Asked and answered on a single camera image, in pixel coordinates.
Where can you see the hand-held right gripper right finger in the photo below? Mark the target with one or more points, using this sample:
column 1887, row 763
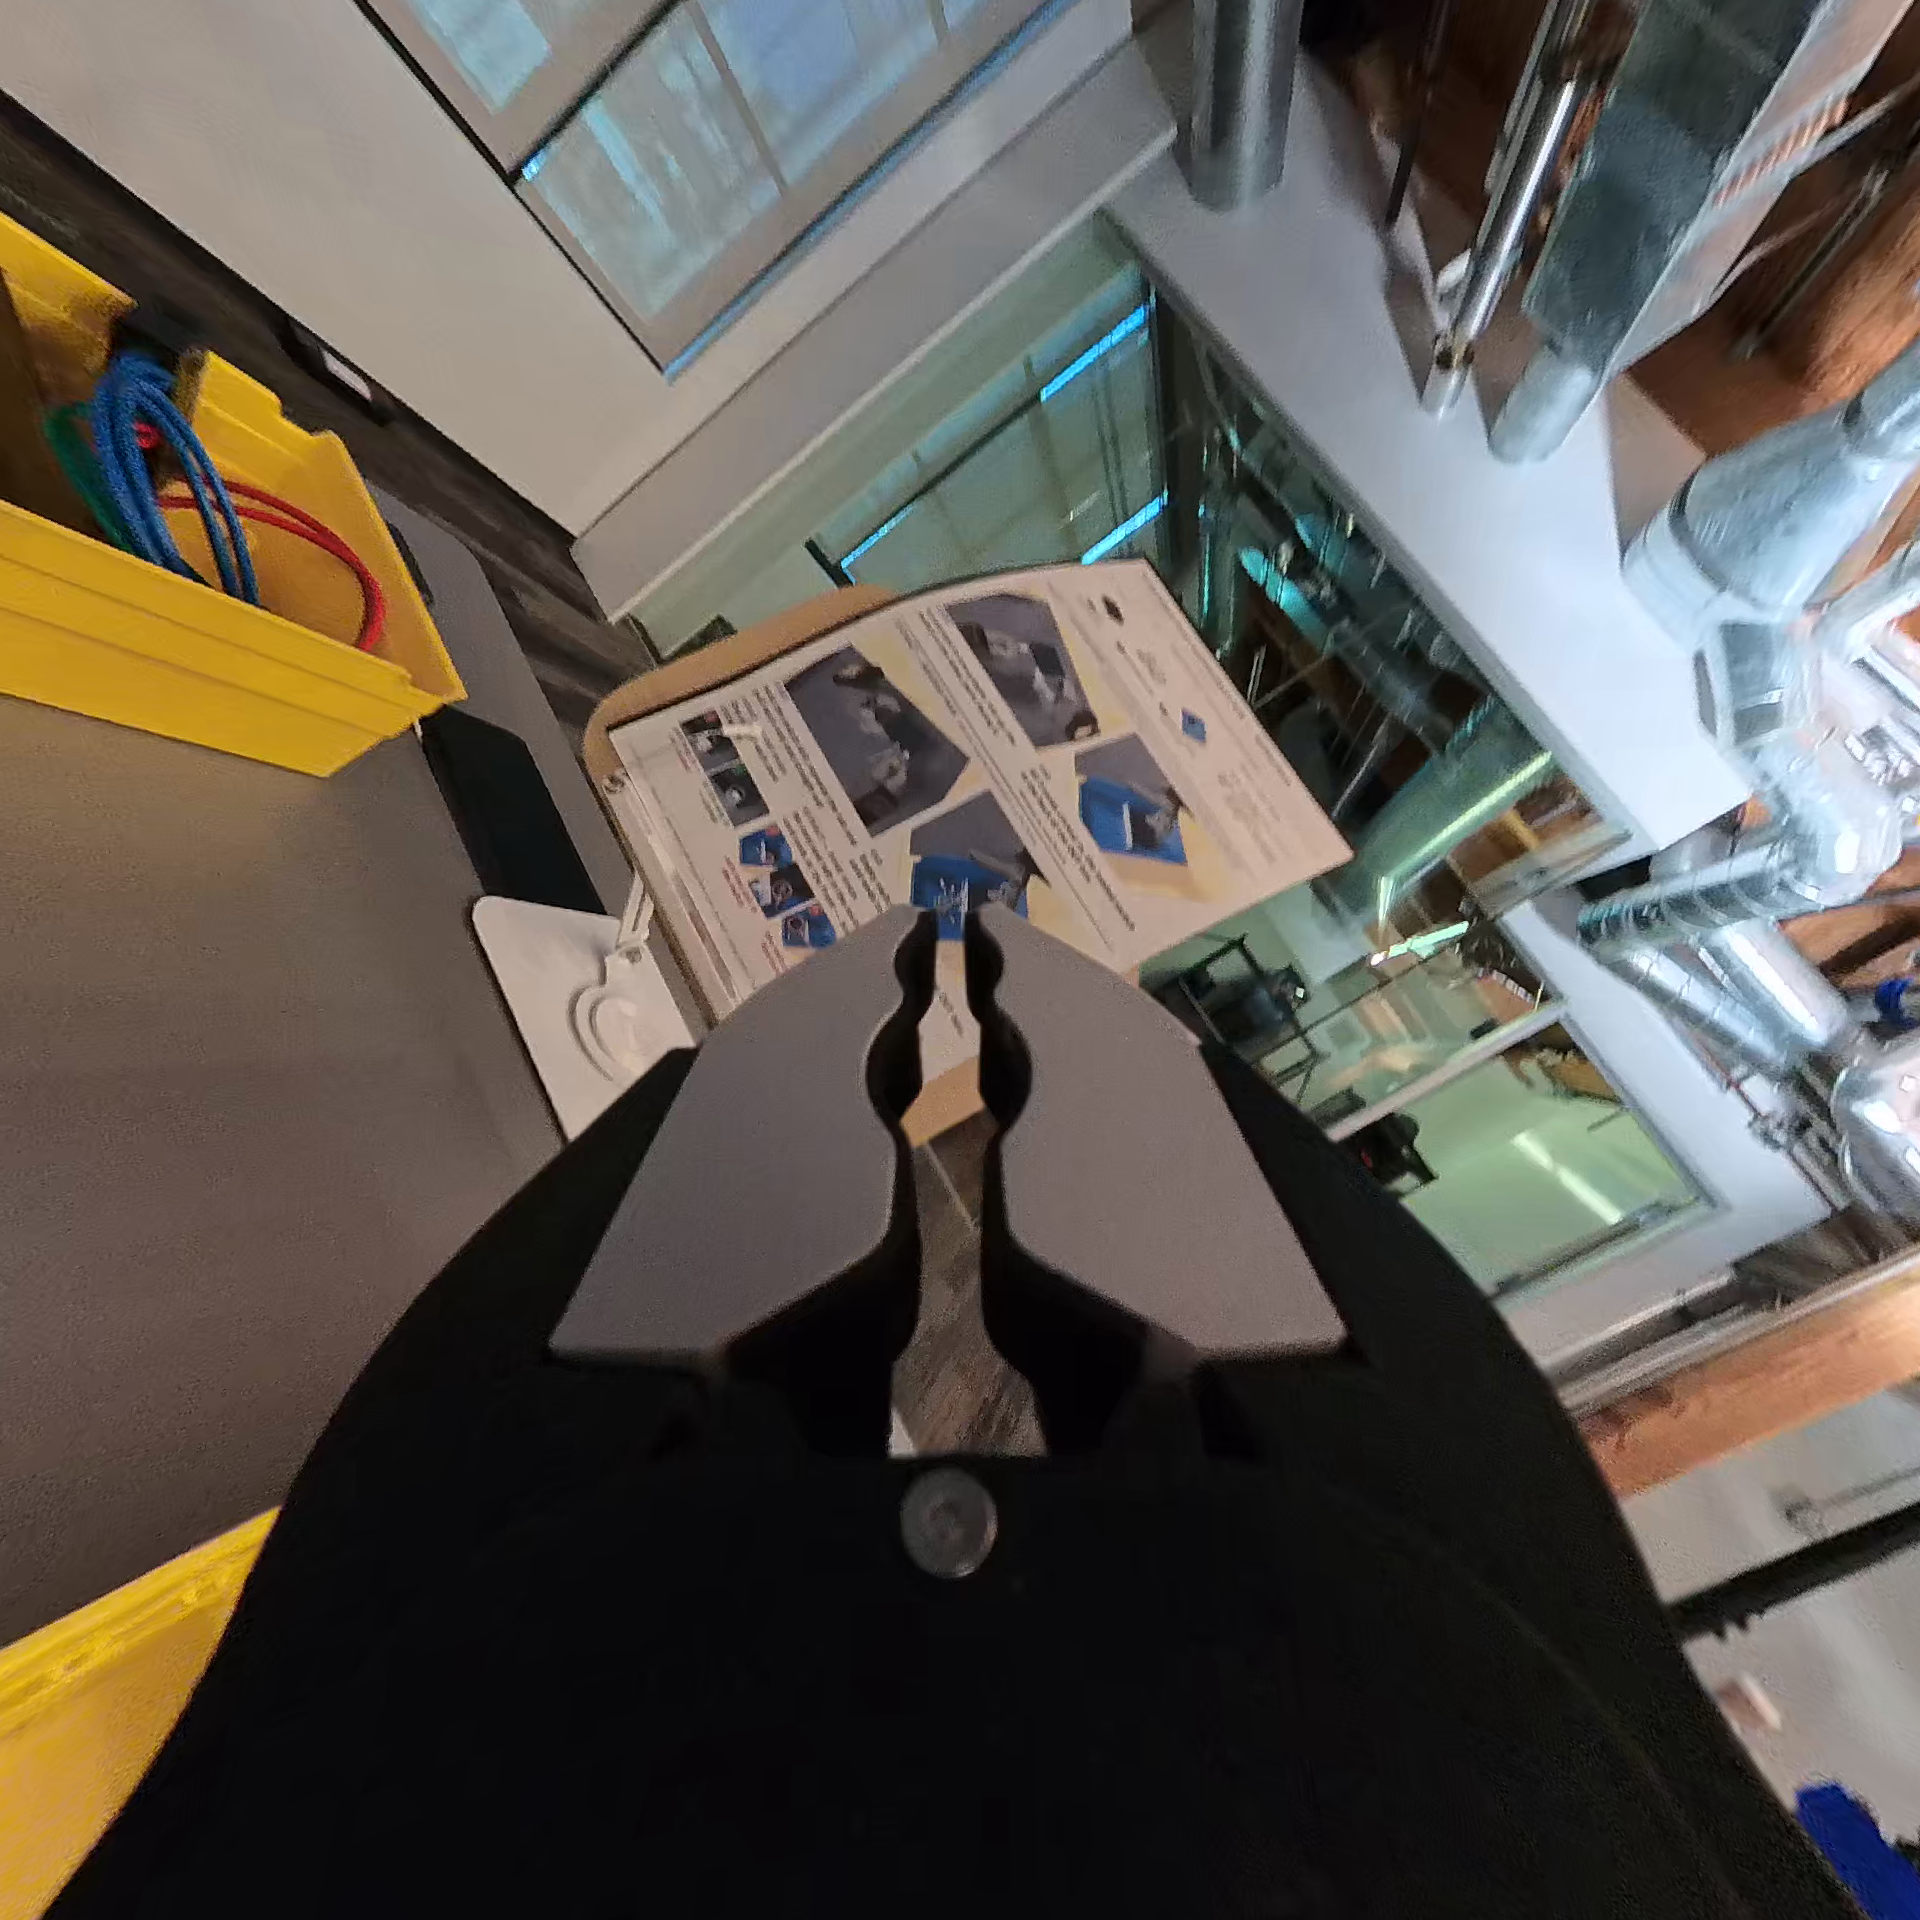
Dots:
column 1154, row 1170

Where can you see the spiral metal air duct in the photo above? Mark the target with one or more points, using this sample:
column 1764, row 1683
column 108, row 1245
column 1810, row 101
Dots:
column 1243, row 90

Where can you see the metal pipe with brass end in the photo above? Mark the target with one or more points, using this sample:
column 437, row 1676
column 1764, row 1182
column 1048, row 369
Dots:
column 1515, row 225

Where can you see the yellow plastic bin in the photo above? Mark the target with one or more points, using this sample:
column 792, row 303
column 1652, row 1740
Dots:
column 91, row 1710
column 195, row 661

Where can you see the brown backing board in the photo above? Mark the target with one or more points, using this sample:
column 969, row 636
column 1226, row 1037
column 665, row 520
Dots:
column 750, row 644

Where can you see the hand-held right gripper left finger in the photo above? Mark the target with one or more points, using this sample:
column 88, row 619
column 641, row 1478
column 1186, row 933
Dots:
column 750, row 1170

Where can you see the rectangular metal air duct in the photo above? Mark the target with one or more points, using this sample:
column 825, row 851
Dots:
column 1665, row 195

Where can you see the silver elbow duct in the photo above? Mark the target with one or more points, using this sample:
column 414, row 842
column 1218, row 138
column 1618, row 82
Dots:
column 1771, row 525

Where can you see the black pole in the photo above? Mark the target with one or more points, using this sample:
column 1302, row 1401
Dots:
column 1801, row 1582

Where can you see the glass window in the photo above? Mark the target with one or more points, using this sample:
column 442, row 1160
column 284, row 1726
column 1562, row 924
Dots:
column 675, row 180

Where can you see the wooden beam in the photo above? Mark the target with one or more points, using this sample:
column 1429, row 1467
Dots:
column 1771, row 1381

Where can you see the printed instruction sheet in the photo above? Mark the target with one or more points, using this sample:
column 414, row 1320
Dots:
column 1201, row 780

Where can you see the white mounting plate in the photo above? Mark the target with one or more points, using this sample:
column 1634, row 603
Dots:
column 540, row 974

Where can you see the insulated silver pipes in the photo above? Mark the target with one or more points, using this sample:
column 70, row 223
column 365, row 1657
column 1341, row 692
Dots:
column 1755, row 974

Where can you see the black flat object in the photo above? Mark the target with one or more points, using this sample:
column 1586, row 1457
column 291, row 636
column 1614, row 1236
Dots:
column 511, row 810

